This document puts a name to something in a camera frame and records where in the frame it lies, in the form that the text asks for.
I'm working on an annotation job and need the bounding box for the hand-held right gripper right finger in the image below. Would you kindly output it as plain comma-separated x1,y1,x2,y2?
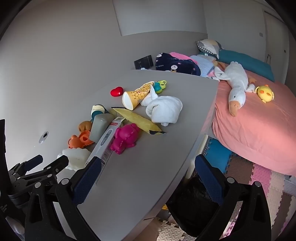
194,154,272,241

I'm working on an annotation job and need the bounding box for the white door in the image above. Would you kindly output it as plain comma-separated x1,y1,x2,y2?
264,10,292,67

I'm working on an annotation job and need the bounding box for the teal and cream toy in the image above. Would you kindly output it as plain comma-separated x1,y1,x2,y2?
91,104,110,122

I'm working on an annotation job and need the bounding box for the teal bolster pillow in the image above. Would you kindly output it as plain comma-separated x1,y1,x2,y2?
218,49,275,82

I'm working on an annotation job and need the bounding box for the checked pillow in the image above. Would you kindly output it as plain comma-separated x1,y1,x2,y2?
196,39,223,59

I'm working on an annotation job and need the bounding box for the black wall socket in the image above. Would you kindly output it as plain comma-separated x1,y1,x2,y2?
134,55,154,69

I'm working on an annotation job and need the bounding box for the orange sand mould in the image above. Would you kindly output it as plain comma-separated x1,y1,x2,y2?
68,130,95,149

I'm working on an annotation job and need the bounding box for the red heart toy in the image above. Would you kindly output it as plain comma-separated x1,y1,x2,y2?
110,86,124,97

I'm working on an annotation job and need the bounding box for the magenta sand mould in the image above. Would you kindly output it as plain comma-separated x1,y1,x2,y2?
109,123,140,155

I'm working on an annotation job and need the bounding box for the yellow printed paper cup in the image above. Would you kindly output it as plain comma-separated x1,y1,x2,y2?
122,82,155,111

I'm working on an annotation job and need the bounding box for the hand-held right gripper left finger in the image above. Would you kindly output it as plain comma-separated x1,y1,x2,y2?
24,156,103,241

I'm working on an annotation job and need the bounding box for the pink bed sheet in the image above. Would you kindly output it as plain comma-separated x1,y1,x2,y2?
207,67,296,176

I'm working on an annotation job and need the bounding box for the pink blanket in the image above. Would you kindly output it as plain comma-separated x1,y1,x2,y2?
169,52,199,66

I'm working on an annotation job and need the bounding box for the light blue blanket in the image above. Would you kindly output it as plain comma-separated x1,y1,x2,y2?
190,55,216,77

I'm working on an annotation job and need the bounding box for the coloured foam floor mat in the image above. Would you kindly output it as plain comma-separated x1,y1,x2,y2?
157,137,296,241

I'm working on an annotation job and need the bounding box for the yellow chick plush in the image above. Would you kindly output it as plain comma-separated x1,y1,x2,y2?
255,84,275,103

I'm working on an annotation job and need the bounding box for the green blue frog toy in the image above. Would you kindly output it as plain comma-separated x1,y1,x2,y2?
154,80,168,94

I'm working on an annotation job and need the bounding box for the white cloud toy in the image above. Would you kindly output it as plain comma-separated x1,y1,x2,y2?
56,147,92,172

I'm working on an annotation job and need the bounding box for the long white cardboard box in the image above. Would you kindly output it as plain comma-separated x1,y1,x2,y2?
84,117,125,186

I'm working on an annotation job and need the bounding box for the rolled white towel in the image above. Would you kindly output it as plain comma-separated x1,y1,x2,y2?
146,95,184,127

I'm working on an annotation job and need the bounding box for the crumpled white tissue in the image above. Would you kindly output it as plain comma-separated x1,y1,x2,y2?
140,85,158,107

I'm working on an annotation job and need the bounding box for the white goose plush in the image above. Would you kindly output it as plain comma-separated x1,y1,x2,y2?
213,61,256,117

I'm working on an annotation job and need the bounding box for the navy printed blanket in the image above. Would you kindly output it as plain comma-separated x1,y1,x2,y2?
155,52,201,76

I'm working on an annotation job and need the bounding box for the grey tube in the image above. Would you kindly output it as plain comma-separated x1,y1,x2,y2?
89,113,114,142

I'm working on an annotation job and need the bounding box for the brown bread toy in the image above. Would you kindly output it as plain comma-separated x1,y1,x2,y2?
79,121,94,133

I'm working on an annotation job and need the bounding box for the white table leg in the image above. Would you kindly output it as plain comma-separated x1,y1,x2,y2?
185,134,208,179

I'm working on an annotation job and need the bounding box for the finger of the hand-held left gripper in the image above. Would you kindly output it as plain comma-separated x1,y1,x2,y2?
14,155,70,188
8,155,43,178

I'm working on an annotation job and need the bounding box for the yellow snack wrapper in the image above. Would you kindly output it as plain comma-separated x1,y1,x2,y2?
111,106,167,136

